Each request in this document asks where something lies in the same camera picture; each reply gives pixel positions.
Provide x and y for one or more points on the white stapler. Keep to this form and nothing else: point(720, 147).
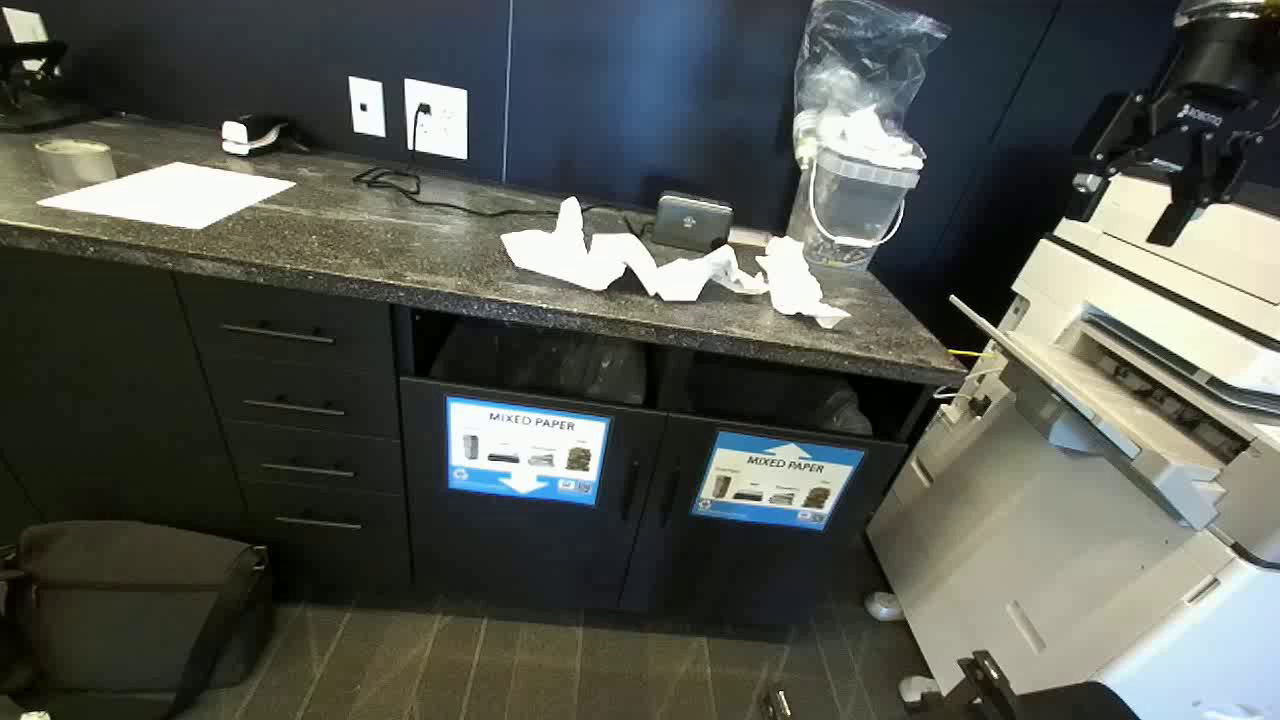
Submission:
point(248, 133)

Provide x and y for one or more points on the left black bin door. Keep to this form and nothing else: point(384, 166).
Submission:
point(520, 501)

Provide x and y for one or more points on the blue mixed paper sign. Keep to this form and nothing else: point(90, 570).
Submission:
point(526, 448)
point(772, 481)

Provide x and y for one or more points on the white paper sheet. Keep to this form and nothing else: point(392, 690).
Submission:
point(172, 195)

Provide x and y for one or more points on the white wall outlet plate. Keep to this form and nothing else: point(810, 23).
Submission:
point(438, 116)

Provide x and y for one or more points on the clear plastic bucket with bag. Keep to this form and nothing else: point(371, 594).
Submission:
point(853, 82)

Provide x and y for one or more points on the blue mixed paper sign left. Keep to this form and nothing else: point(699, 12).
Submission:
point(526, 448)

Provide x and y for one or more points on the dark drawer cabinet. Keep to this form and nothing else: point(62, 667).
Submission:
point(307, 392)

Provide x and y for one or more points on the black desk phone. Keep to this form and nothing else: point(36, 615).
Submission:
point(32, 58)

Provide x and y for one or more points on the black shoulder bag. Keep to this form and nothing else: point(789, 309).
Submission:
point(118, 608)

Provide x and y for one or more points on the blue mixed paper sign right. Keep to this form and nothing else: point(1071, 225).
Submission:
point(772, 481)

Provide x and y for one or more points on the black bin door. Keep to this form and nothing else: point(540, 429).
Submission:
point(737, 574)
point(520, 501)

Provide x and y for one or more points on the right black bin door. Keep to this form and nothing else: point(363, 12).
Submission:
point(737, 574)

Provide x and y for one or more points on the white tissue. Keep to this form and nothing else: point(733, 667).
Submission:
point(785, 281)
point(593, 262)

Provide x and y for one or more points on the small grey box device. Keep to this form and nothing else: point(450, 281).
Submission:
point(691, 222)

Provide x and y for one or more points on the large white printer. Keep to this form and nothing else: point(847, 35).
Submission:
point(1091, 528)

